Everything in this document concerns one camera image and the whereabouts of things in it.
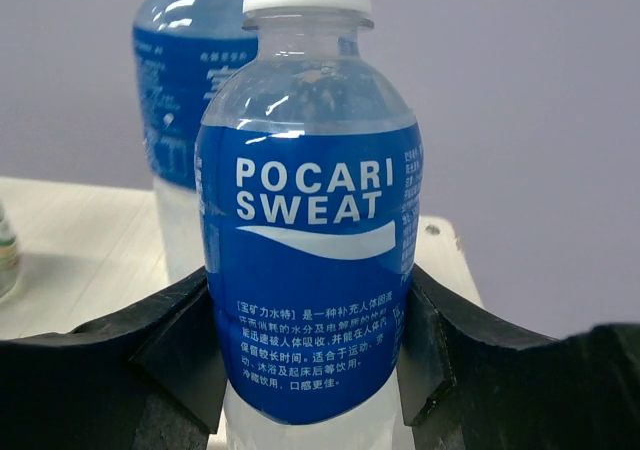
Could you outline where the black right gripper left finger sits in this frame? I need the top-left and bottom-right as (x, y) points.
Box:
(1, 269), (226, 449)

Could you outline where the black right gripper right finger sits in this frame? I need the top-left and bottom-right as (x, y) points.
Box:
(397, 268), (639, 449)

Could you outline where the water bottle blue label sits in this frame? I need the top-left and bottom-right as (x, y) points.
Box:
(193, 0), (425, 450)
(131, 0), (258, 282)

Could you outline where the white two-tier shelf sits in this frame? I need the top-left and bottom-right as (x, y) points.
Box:
(0, 175), (484, 341)

